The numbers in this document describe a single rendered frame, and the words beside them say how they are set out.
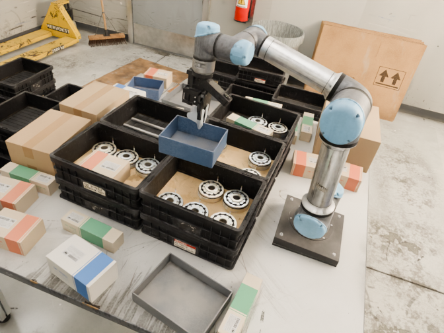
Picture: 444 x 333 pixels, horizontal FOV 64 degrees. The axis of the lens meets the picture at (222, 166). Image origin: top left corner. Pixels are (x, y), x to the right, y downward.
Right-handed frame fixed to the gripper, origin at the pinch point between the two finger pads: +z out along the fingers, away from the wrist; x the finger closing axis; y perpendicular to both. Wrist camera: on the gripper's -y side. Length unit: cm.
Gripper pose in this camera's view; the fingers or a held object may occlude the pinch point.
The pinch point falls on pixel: (201, 125)
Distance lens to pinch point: 130.4
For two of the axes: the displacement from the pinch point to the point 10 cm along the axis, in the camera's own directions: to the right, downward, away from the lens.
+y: -9.3, -3.1, 2.1
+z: -1.4, 8.2, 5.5
